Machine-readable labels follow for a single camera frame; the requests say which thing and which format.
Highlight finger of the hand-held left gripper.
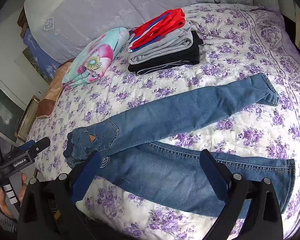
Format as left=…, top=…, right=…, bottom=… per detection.
left=17, top=137, right=51, bottom=156

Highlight white lace pillow cover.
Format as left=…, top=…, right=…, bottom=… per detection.
left=24, top=0, right=215, bottom=64

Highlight person's left hand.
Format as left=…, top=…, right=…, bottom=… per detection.
left=0, top=174, right=28, bottom=221

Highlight blue jeans pants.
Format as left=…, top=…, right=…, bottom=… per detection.
left=63, top=72, right=296, bottom=218

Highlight folded black garment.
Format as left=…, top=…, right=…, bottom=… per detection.
left=127, top=30, right=200, bottom=76

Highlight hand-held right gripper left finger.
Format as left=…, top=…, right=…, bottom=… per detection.
left=17, top=151, right=103, bottom=240

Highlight brown patchwork quilt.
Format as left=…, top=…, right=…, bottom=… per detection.
left=35, top=58, right=77, bottom=119

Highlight folded red striped garment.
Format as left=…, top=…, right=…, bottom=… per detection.
left=128, top=8, right=186, bottom=53

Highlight blue printed mattress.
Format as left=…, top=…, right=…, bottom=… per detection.
left=22, top=27, right=62, bottom=84

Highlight folded teal floral blanket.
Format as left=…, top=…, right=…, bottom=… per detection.
left=62, top=27, right=130, bottom=88

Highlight person's left forearm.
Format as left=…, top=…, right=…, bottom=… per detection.
left=0, top=200, right=20, bottom=240

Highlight folded grey garment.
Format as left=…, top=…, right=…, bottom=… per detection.
left=129, top=21, right=193, bottom=65

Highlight purple floral bedspread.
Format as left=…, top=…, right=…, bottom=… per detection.
left=27, top=3, right=300, bottom=240

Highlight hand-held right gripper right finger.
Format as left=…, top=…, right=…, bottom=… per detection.
left=199, top=150, right=284, bottom=240

